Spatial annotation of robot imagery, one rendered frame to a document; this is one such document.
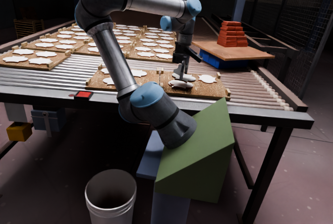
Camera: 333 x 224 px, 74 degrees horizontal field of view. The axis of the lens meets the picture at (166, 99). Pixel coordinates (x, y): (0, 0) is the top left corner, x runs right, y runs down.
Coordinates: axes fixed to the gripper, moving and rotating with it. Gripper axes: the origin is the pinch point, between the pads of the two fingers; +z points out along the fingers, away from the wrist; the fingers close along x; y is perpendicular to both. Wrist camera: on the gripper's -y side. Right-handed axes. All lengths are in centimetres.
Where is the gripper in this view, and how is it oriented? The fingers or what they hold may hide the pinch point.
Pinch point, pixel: (184, 77)
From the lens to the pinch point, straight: 129.5
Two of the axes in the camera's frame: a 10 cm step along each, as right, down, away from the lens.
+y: -9.4, -2.3, 2.6
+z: -0.9, 8.9, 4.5
